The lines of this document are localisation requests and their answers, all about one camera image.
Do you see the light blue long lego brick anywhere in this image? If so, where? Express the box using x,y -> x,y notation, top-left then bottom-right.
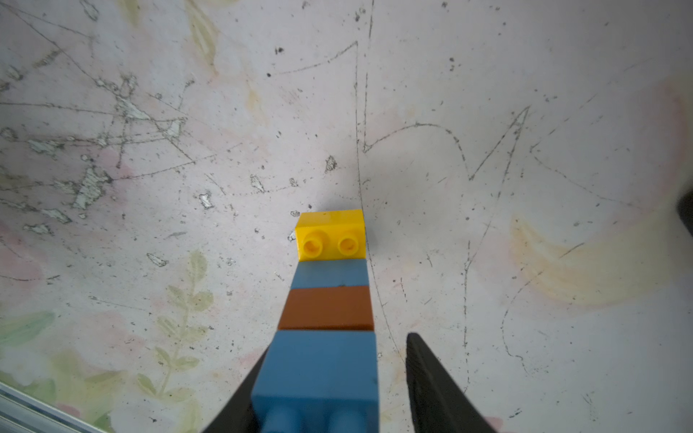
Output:
251,330 -> 380,432

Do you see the brown square lego brick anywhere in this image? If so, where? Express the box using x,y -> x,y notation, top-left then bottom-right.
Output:
278,286 -> 375,331

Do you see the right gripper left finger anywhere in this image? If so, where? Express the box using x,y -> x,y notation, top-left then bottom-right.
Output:
203,351 -> 266,433

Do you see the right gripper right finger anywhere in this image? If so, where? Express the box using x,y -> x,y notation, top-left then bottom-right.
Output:
405,333 -> 494,433

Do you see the aluminium mounting rail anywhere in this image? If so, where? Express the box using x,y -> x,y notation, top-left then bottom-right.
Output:
1,384 -> 104,433

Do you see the light blue square lego brick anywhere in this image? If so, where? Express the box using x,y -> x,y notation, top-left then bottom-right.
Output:
291,259 -> 369,290

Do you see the yellow long lego brick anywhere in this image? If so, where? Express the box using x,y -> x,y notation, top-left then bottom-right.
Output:
294,209 -> 366,262

